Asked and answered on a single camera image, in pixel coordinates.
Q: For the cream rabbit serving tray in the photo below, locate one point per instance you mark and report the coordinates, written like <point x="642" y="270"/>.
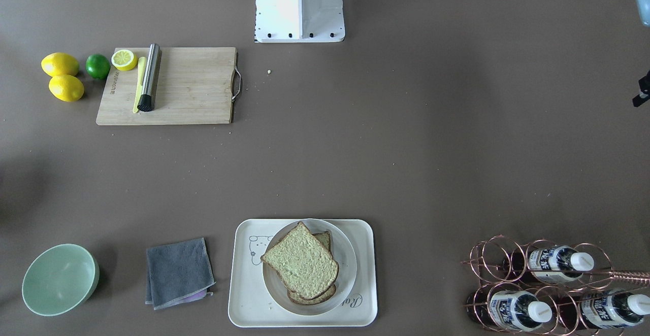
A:
<point x="250" y="305"/>

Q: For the dark bottle white cap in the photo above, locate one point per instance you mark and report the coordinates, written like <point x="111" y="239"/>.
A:
<point x="547" y="266"/>

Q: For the yellow knife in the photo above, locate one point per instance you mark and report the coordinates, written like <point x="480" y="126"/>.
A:
<point x="141" y="67"/>

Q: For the green lime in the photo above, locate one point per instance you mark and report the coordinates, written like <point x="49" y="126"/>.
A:
<point x="98" y="66"/>

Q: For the half lemon slice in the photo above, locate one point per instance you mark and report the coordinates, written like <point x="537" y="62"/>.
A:
<point x="124" y="60"/>

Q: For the mint green bowl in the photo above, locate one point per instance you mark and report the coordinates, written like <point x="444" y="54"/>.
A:
<point x="59" y="280"/>

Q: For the steel muddler black tip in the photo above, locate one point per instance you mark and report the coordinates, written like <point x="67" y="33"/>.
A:
<point x="146" y="100"/>

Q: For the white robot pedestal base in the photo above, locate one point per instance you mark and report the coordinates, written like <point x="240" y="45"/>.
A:
<point x="299" y="21"/>

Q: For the copper wire bottle rack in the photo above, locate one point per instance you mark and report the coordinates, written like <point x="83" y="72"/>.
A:
<point x="547" y="288"/>

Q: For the white round plate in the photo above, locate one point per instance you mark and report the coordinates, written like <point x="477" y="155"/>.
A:
<point x="344" y="256"/>

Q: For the bamboo cutting board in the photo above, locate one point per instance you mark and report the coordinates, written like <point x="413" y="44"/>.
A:
<point x="195" y="86"/>

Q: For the yellow lemon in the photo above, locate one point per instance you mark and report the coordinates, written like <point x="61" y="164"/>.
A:
<point x="66" y="88"/>
<point x="60" y="63"/>

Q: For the grey folded cloth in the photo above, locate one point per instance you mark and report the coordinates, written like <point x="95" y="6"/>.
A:
<point x="178" y="273"/>

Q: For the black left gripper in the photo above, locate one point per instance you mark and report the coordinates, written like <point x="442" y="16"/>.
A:
<point x="644" y="92"/>

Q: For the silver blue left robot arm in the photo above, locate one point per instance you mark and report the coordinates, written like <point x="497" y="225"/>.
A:
<point x="643" y="11"/>

